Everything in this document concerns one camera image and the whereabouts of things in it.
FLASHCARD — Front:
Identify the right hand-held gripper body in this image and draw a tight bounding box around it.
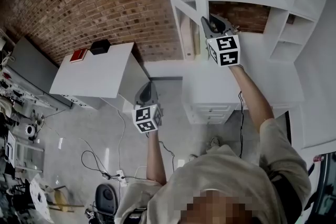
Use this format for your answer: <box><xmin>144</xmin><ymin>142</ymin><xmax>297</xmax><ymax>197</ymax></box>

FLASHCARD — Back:
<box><xmin>205</xmin><ymin>29</ymin><xmax>242</xmax><ymax>68</ymax></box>

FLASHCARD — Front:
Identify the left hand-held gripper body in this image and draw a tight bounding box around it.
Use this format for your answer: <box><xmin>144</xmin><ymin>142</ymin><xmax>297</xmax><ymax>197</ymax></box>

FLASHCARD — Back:
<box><xmin>131</xmin><ymin>103</ymin><xmax>164</xmax><ymax>135</ymax></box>

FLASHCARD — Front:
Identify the person's left forearm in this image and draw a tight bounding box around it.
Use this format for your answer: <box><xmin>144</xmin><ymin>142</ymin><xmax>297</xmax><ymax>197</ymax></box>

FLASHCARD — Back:
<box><xmin>145</xmin><ymin>129</ymin><xmax>167</xmax><ymax>185</ymax></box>

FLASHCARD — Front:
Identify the person's right forearm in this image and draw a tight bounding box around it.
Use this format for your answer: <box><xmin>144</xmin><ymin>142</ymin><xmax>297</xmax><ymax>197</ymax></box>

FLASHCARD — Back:
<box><xmin>229</xmin><ymin>63</ymin><xmax>275</xmax><ymax>124</ymax></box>

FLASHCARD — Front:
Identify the white desk with hutch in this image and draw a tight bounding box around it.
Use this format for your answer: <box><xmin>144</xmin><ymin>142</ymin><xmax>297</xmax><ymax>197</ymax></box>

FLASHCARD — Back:
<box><xmin>158</xmin><ymin>0</ymin><xmax>332</xmax><ymax>126</ymax></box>

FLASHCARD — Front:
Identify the white side table with drawers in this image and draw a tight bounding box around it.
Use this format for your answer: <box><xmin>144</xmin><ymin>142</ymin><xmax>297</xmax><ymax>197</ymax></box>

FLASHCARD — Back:
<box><xmin>49</xmin><ymin>41</ymin><xmax>152</xmax><ymax>111</ymax></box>

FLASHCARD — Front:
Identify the small white drawer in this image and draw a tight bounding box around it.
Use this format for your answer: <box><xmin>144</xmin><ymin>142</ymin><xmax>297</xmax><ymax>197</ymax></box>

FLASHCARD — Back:
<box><xmin>191</xmin><ymin>103</ymin><xmax>232</xmax><ymax>111</ymax></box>
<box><xmin>194</xmin><ymin>115</ymin><xmax>227</xmax><ymax>124</ymax></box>
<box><xmin>192</xmin><ymin>110</ymin><xmax>229</xmax><ymax>117</ymax></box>

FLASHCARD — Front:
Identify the white power strip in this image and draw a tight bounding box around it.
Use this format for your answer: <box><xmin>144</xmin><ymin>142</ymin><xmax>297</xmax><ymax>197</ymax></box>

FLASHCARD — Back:
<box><xmin>115</xmin><ymin>169</ymin><xmax>128</xmax><ymax>184</ymax></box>

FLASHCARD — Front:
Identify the black box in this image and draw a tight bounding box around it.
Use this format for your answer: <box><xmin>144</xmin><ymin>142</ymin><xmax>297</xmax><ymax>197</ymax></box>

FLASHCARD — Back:
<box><xmin>89</xmin><ymin>39</ymin><xmax>112</xmax><ymax>56</ymax></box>

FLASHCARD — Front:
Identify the person's shoe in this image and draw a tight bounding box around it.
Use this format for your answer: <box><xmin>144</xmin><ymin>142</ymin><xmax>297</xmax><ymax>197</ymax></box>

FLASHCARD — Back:
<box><xmin>205</xmin><ymin>136</ymin><xmax>222</xmax><ymax>153</ymax></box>

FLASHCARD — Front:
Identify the red book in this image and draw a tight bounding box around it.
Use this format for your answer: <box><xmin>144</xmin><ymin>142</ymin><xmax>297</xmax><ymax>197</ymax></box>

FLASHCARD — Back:
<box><xmin>69</xmin><ymin>48</ymin><xmax>89</xmax><ymax>64</ymax></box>

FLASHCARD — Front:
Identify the dark grey oval device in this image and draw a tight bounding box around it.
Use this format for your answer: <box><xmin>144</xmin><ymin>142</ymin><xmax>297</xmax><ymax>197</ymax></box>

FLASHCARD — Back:
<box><xmin>94</xmin><ymin>183</ymin><xmax>118</xmax><ymax>215</ymax></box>

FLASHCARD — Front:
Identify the person's beige shirt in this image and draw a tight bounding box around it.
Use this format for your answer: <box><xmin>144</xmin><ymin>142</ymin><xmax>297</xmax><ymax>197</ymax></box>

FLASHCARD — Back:
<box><xmin>113</xmin><ymin>118</ymin><xmax>313</xmax><ymax>224</ymax></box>

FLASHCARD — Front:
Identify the wooden stool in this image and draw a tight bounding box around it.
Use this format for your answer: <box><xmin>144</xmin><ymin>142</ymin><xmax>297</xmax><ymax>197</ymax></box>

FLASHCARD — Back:
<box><xmin>45</xmin><ymin>185</ymin><xmax>78</xmax><ymax>212</ymax></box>

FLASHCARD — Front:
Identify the white cluttered shelf rack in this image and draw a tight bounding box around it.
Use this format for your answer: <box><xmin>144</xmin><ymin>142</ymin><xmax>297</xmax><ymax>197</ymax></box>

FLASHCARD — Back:
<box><xmin>0</xmin><ymin>65</ymin><xmax>57</xmax><ymax>114</ymax></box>

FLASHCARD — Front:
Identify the white round panel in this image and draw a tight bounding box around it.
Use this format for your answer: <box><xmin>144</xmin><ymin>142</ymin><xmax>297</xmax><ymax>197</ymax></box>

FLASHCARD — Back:
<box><xmin>29</xmin><ymin>178</ymin><xmax>51</xmax><ymax>219</ymax></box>

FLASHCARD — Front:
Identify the white cable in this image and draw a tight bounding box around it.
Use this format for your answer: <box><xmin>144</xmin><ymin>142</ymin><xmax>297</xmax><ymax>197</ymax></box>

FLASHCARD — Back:
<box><xmin>116</xmin><ymin>108</ymin><xmax>127</xmax><ymax>172</ymax></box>

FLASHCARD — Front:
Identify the long black floor cable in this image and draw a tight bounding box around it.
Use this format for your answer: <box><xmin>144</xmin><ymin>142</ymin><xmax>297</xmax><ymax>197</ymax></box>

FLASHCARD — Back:
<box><xmin>158</xmin><ymin>140</ymin><xmax>176</xmax><ymax>172</ymax></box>

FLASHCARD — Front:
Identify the black looped cable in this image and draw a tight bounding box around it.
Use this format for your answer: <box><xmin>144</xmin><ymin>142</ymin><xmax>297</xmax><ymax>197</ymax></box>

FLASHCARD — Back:
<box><xmin>80</xmin><ymin>150</ymin><xmax>111</xmax><ymax>179</ymax></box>

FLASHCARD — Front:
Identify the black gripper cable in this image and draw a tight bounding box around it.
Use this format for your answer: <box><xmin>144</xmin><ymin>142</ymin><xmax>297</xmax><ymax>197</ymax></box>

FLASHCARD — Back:
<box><xmin>237</xmin><ymin>90</ymin><xmax>246</xmax><ymax>158</ymax></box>

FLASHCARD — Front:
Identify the white small frame rack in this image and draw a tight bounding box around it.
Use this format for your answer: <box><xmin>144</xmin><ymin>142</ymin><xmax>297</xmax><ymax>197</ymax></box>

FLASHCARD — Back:
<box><xmin>6</xmin><ymin>131</ymin><xmax>44</xmax><ymax>174</ymax></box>

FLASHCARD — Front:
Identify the black body strap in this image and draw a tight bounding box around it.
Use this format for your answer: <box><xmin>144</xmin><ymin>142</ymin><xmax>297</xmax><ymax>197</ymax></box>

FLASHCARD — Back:
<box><xmin>268</xmin><ymin>173</ymin><xmax>300</xmax><ymax>216</ymax></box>

